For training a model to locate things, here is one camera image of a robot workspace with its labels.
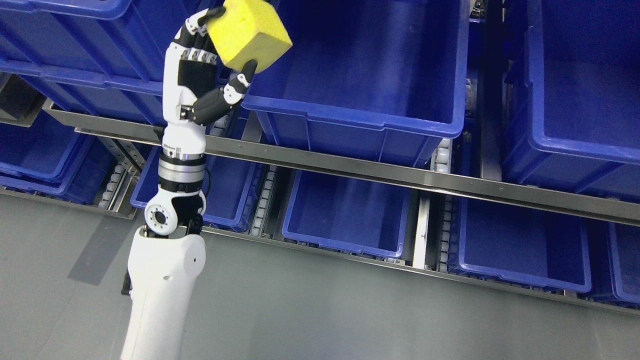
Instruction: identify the yellow foam block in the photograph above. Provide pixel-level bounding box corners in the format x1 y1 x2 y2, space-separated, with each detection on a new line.
205 0 293 74

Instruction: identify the metal roller shelf rack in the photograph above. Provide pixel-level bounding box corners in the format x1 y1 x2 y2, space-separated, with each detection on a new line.
0 75 640 317

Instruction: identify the blue plastic bin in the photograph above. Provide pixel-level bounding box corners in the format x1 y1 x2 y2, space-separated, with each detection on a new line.
0 0 223 125
282 170 412 259
0 114 115 205
242 0 470 167
587 220 640 307
502 0 640 202
0 0 132 20
130 146 265 233
447 197 592 293

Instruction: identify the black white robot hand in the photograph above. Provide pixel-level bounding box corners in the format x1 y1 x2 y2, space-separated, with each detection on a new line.
162 6 258 160

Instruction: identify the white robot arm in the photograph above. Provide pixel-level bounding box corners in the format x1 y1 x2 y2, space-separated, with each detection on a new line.
119 145 206 360

